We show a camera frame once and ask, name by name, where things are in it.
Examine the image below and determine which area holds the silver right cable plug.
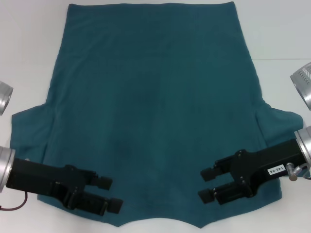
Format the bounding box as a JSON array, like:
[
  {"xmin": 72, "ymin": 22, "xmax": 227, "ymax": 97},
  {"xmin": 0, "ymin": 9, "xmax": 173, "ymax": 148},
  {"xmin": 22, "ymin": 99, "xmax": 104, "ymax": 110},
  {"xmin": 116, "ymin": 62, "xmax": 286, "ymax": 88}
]
[{"xmin": 286, "ymin": 163, "xmax": 300, "ymax": 182}]

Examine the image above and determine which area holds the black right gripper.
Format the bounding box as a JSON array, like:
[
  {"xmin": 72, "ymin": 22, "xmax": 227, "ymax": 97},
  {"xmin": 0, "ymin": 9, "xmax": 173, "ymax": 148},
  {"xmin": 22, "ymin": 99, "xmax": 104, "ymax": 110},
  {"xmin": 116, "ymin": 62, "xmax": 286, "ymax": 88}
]
[{"xmin": 197, "ymin": 139, "xmax": 305, "ymax": 206}]

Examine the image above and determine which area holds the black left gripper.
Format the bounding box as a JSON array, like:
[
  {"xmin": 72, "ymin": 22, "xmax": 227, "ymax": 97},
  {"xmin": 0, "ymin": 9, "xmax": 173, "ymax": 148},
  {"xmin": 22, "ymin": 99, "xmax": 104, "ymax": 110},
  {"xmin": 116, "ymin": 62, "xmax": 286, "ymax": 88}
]
[{"xmin": 5, "ymin": 157, "xmax": 123, "ymax": 217}]

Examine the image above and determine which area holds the dark left arm cable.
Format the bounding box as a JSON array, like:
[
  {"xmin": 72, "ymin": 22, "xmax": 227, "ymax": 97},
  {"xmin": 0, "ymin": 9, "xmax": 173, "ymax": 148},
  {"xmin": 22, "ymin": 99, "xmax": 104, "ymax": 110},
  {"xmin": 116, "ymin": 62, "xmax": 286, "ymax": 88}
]
[{"xmin": 0, "ymin": 191, "xmax": 29, "ymax": 212}]

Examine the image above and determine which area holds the dark arm cable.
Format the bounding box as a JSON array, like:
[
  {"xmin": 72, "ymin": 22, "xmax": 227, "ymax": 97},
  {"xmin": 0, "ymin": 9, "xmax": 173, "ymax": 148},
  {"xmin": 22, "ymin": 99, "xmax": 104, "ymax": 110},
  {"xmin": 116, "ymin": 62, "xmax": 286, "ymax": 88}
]
[
  {"xmin": 0, "ymin": 191, "xmax": 29, "ymax": 212},
  {"xmin": 294, "ymin": 163, "xmax": 311, "ymax": 181}
]

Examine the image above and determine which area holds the blue shirt with FREE print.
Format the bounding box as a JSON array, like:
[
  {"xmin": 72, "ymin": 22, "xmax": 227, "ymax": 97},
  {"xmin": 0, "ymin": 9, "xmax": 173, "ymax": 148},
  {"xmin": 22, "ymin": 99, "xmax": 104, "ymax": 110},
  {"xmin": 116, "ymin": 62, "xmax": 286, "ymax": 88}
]
[{"xmin": 11, "ymin": 1, "xmax": 305, "ymax": 229}]

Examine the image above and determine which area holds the dark right arm cable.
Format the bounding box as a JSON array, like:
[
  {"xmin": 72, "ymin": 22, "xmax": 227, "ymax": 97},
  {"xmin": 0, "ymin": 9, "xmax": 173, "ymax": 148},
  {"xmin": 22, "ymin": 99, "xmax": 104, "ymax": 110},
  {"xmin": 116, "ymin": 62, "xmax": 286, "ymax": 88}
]
[{"xmin": 294, "ymin": 163, "xmax": 311, "ymax": 181}]

